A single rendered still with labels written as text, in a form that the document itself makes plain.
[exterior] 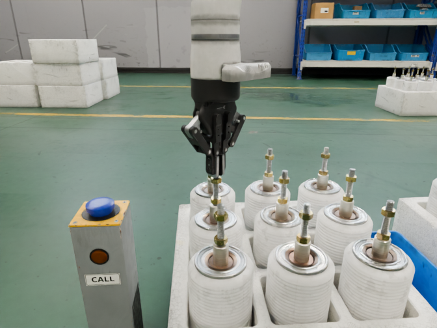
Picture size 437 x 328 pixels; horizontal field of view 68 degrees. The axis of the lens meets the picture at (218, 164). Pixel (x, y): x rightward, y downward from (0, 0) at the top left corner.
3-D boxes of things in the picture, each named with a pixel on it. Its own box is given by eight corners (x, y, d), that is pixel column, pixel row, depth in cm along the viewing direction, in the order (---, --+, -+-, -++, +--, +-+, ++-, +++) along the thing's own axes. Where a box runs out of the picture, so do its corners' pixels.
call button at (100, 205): (112, 221, 46) (110, 208, 45) (83, 222, 46) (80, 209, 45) (118, 207, 50) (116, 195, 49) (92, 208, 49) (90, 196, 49)
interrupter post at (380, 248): (366, 254, 49) (370, 235, 48) (377, 249, 50) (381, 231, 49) (380, 263, 47) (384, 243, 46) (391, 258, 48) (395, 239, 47)
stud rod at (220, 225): (224, 249, 47) (224, 202, 44) (224, 254, 46) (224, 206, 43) (217, 249, 47) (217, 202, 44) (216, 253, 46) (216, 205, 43)
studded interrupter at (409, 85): (415, 105, 249) (423, 68, 239) (407, 106, 245) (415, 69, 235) (404, 103, 257) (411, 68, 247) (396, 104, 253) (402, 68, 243)
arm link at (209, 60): (233, 84, 41) (235, 31, 39) (175, 77, 48) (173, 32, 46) (274, 78, 47) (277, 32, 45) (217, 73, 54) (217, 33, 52)
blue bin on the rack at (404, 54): (384, 58, 495) (387, 43, 488) (410, 58, 493) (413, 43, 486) (400, 60, 449) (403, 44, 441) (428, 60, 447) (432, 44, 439)
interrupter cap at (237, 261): (233, 243, 52) (233, 239, 51) (256, 272, 45) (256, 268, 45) (187, 254, 49) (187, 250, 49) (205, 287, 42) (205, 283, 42)
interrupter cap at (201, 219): (245, 220, 58) (246, 216, 58) (217, 237, 53) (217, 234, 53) (214, 206, 63) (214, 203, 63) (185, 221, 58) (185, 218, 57)
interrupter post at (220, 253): (224, 256, 48) (225, 237, 47) (231, 265, 46) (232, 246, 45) (209, 260, 48) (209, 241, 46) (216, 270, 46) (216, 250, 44)
